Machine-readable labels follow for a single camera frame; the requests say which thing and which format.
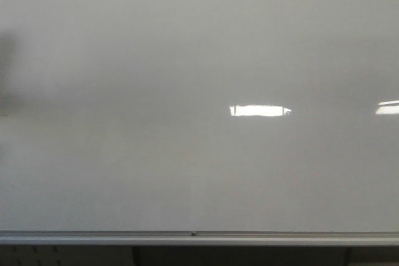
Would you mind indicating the white whiteboard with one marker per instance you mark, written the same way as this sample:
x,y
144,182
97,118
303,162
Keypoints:
x,y
253,115

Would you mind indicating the dark whiteboard stand frame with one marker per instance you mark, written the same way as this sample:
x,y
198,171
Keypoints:
x,y
190,255

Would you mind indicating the grey aluminium marker tray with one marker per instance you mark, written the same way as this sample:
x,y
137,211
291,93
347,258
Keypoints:
x,y
198,237

